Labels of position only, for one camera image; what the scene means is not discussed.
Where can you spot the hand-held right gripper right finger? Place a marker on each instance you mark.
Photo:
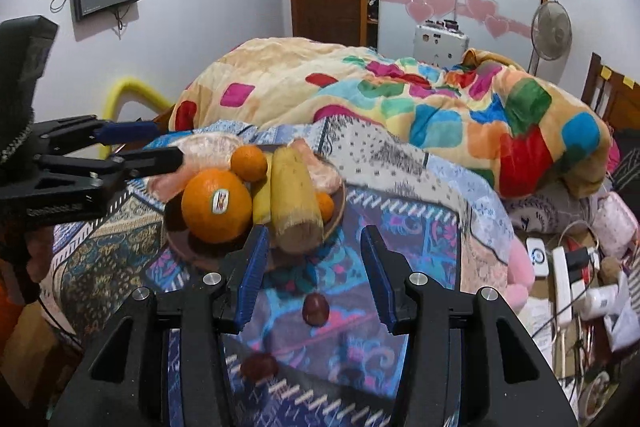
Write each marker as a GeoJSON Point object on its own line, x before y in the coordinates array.
{"type": "Point", "coordinates": [380, 277]}

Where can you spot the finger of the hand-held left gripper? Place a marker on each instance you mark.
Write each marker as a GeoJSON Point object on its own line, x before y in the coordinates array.
{"type": "Point", "coordinates": [150, 162]}
{"type": "Point", "coordinates": [125, 132]}

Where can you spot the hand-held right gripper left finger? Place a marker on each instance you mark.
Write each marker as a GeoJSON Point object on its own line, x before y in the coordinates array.
{"type": "Point", "coordinates": [252, 272]}

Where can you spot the purple plate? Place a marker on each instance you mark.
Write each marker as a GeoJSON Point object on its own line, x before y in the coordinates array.
{"type": "Point", "coordinates": [205, 254]}

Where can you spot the pink pomelo segment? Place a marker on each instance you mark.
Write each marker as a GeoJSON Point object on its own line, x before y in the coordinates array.
{"type": "Point", "coordinates": [200, 152]}
{"type": "Point", "coordinates": [322, 172]}

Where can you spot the yellow corn cob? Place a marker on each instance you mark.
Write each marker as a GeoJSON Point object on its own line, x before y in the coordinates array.
{"type": "Point", "coordinates": [295, 202]}
{"type": "Point", "coordinates": [260, 207]}

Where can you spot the red date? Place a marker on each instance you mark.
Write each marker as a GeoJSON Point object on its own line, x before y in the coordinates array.
{"type": "Point", "coordinates": [259, 366]}
{"type": "Point", "coordinates": [315, 309]}

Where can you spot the large orange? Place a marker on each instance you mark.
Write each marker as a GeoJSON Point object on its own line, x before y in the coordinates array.
{"type": "Point", "coordinates": [216, 207]}

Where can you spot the small mandarin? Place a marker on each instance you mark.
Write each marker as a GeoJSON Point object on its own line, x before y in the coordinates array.
{"type": "Point", "coordinates": [248, 163]}
{"type": "Point", "coordinates": [326, 207]}

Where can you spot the yellow foam tube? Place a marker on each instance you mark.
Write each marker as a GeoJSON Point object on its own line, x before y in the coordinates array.
{"type": "Point", "coordinates": [130, 89]}

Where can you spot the blue patterned quilt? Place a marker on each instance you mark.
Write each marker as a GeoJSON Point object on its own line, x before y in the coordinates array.
{"type": "Point", "coordinates": [400, 207]}

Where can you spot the pink plush toy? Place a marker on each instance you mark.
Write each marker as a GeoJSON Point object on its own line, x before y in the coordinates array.
{"type": "Point", "coordinates": [517, 267]}

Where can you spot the colourful patchwork blanket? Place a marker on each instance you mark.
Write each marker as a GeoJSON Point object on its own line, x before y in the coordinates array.
{"type": "Point", "coordinates": [400, 107]}

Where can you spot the grey plush cloth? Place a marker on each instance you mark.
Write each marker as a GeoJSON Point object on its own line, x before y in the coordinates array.
{"type": "Point", "coordinates": [540, 212]}

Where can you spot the white power strip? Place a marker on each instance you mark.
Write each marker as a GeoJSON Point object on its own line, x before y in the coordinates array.
{"type": "Point", "coordinates": [562, 287]}

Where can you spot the white bottle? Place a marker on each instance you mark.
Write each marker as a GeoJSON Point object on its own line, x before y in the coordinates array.
{"type": "Point", "coordinates": [597, 302]}

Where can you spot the pink bag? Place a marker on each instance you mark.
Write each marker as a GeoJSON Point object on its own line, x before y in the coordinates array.
{"type": "Point", "coordinates": [612, 222]}

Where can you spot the white box appliance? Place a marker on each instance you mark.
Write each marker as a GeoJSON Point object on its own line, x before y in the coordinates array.
{"type": "Point", "coordinates": [440, 44]}

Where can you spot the patterned bowl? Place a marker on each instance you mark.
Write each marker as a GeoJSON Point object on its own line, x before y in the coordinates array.
{"type": "Point", "coordinates": [597, 392]}

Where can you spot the standing fan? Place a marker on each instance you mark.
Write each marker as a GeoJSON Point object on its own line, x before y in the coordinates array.
{"type": "Point", "coordinates": [550, 32]}

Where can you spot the wooden headboard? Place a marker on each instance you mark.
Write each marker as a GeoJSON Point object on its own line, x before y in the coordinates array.
{"type": "Point", "coordinates": [615, 92]}

